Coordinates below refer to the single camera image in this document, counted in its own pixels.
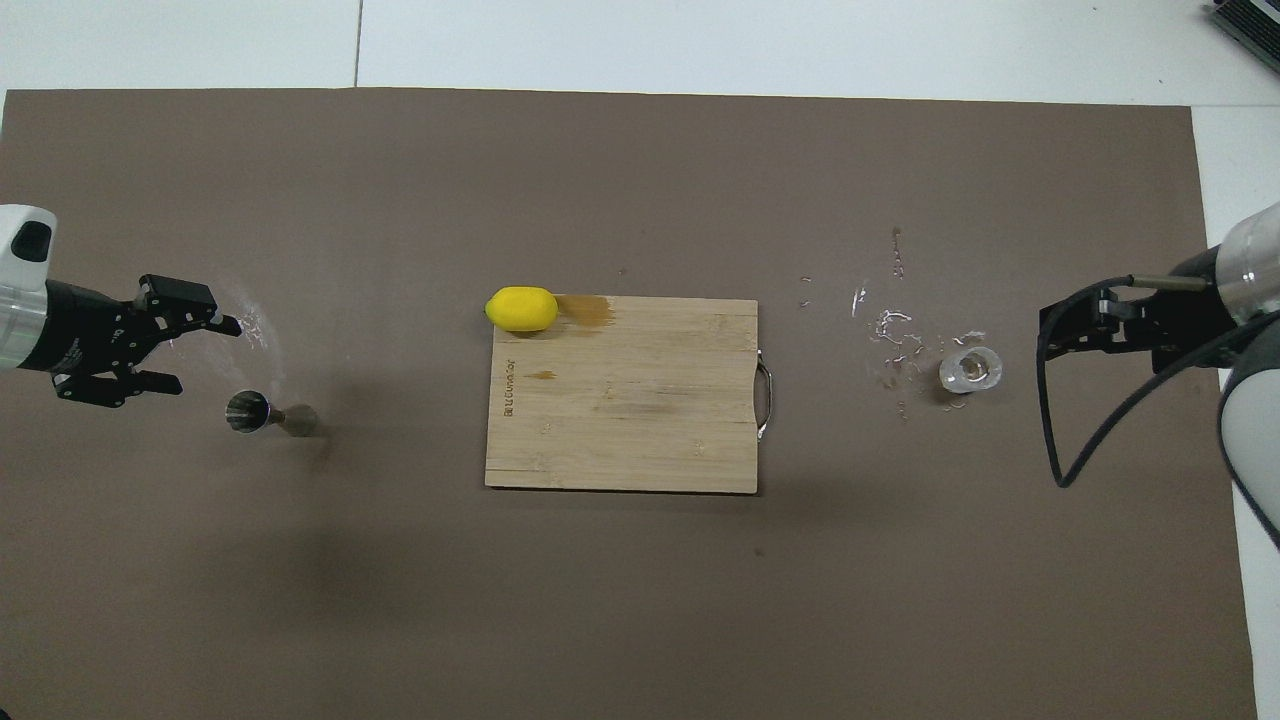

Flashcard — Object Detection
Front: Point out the grey ribbed device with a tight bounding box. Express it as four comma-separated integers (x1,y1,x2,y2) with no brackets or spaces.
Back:
1205,0,1280,73

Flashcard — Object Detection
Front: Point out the steel jigger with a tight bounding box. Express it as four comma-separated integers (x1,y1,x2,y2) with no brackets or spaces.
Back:
225,390,319,439

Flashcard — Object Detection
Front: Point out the clear glass cup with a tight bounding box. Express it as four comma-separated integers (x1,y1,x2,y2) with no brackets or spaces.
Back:
938,345,1004,396

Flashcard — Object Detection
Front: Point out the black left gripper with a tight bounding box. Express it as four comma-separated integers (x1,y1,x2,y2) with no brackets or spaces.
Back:
20,274,243,409

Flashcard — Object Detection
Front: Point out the brown table mat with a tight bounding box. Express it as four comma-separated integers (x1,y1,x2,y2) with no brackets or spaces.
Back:
0,88,1259,720

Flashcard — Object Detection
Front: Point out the yellow lemon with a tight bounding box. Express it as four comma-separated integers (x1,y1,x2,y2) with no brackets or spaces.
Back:
485,286,559,333

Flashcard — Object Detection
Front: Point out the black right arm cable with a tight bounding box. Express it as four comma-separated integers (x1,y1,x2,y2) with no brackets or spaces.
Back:
1037,275,1280,489

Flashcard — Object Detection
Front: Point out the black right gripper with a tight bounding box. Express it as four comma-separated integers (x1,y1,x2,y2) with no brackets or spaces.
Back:
1039,245,1242,374

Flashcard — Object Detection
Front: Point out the wooden cutting board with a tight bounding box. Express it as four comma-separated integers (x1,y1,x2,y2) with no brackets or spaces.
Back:
485,296,776,495

